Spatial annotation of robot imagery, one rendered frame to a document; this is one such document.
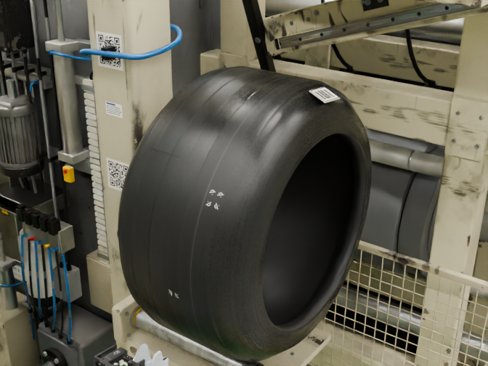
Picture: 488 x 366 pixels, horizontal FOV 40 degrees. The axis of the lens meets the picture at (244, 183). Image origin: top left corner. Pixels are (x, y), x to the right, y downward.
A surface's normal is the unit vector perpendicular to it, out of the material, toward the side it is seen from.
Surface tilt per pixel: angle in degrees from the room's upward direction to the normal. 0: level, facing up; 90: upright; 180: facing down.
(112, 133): 90
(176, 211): 66
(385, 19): 90
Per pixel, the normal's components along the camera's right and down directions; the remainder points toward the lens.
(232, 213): 0.18, 0.07
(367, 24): -0.58, 0.33
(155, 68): 0.82, 0.25
